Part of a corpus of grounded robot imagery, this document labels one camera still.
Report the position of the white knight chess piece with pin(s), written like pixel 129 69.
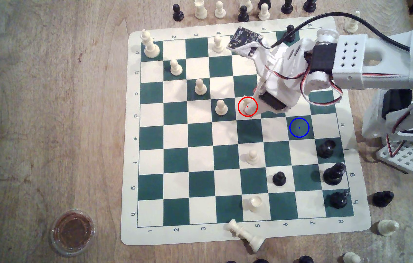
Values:
pixel 246 106

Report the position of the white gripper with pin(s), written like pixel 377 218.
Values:
pixel 271 102

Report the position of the black pawn chess piece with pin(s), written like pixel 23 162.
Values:
pixel 289 30
pixel 243 14
pixel 178 14
pixel 309 5
pixel 287 6
pixel 279 179

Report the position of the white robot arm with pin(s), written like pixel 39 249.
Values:
pixel 385 69

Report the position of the white grid robot base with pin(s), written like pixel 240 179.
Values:
pixel 407 160

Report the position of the green white chess board mat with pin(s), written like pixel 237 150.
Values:
pixel 199 135

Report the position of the white pawn chess piece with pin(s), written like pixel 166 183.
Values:
pixel 200 87
pixel 264 12
pixel 221 108
pixel 252 157
pixel 175 68
pixel 220 11
pixel 218 44

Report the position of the white rook chess piece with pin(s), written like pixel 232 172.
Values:
pixel 256 204
pixel 200 10
pixel 388 227

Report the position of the gripper camera circuit board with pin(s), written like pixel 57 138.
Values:
pixel 245 37

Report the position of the white bishop chess piece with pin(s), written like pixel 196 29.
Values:
pixel 352 26

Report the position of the black knight chess piece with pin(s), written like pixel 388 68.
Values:
pixel 326 149

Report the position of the clear cup with brown liquid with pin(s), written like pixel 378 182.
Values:
pixel 72 232

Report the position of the black queen chess piece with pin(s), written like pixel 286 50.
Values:
pixel 334 174

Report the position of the black king chess piece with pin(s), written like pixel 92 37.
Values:
pixel 338 200

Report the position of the white queen chess piece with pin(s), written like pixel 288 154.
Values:
pixel 246 236

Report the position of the white king chess piece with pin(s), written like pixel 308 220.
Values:
pixel 151 47

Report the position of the black rook chess piece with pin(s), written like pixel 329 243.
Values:
pixel 382 199

